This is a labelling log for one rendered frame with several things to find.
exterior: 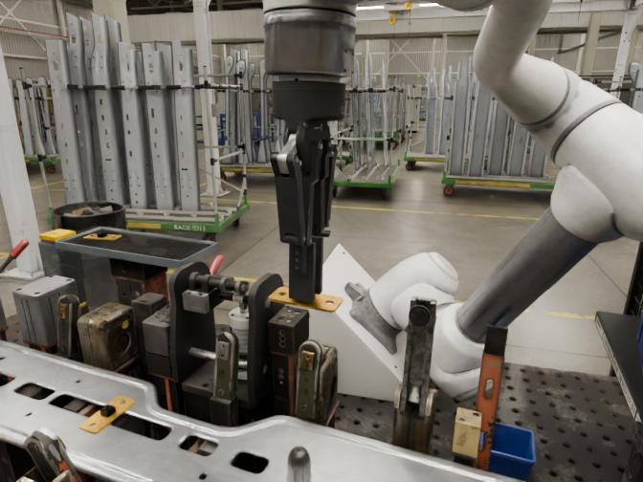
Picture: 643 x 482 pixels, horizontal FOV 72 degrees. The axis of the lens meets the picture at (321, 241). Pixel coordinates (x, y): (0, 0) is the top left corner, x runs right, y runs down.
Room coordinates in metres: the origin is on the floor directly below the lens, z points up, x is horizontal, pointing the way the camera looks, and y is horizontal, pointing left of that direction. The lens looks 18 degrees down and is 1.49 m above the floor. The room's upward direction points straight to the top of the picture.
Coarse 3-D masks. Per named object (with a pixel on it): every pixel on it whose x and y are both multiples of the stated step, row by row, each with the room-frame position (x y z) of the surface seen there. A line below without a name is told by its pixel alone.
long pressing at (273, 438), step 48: (48, 384) 0.67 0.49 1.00; (96, 384) 0.67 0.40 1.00; (144, 384) 0.67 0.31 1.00; (0, 432) 0.56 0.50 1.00; (192, 432) 0.56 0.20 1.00; (240, 432) 0.55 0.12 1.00; (288, 432) 0.56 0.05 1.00; (336, 432) 0.55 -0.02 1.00; (144, 480) 0.47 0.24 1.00; (192, 480) 0.47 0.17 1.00; (240, 480) 0.47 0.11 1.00; (336, 480) 0.47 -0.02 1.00; (384, 480) 0.47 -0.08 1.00; (432, 480) 0.47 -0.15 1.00; (480, 480) 0.47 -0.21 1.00
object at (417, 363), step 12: (420, 300) 0.58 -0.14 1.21; (432, 300) 0.57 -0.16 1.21; (420, 312) 0.54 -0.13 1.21; (432, 312) 0.56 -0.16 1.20; (408, 324) 0.57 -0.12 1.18; (420, 324) 0.54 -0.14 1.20; (432, 324) 0.56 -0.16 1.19; (408, 336) 0.57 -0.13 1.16; (420, 336) 0.57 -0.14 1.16; (432, 336) 0.56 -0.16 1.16; (408, 348) 0.56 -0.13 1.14; (420, 348) 0.57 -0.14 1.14; (408, 360) 0.56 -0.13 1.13; (420, 360) 0.56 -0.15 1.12; (408, 372) 0.56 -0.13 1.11; (420, 372) 0.56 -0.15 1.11; (408, 384) 0.56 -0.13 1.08; (420, 408) 0.54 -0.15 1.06
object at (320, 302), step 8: (280, 288) 0.50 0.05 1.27; (288, 288) 0.50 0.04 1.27; (272, 296) 0.48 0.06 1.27; (280, 296) 0.48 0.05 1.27; (288, 296) 0.48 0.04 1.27; (320, 296) 0.48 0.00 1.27; (328, 296) 0.48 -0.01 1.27; (336, 296) 0.48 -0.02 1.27; (296, 304) 0.46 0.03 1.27; (304, 304) 0.46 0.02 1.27; (312, 304) 0.46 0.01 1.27; (320, 304) 0.46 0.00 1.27; (328, 304) 0.46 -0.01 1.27; (336, 304) 0.46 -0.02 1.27; (328, 312) 0.44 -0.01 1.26
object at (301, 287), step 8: (312, 248) 0.46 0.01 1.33; (312, 256) 0.46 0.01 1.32; (312, 264) 0.46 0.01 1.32; (312, 272) 0.46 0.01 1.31; (296, 280) 0.46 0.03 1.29; (304, 280) 0.46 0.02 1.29; (312, 280) 0.46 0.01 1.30; (296, 288) 0.46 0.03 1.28; (304, 288) 0.46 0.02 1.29; (312, 288) 0.46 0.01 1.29; (296, 296) 0.46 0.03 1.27; (304, 296) 0.46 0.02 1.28; (312, 296) 0.46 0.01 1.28
